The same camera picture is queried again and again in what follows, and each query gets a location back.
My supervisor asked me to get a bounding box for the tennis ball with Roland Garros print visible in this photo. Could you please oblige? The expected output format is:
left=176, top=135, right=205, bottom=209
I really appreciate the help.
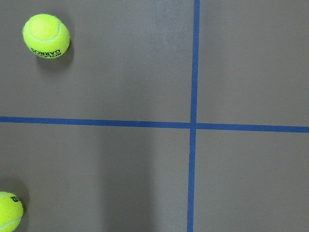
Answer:
left=22, top=14, right=70, bottom=59

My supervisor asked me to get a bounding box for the tennis ball with Wilson print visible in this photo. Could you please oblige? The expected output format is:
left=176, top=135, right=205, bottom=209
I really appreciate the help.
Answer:
left=0, top=191, right=24, bottom=232

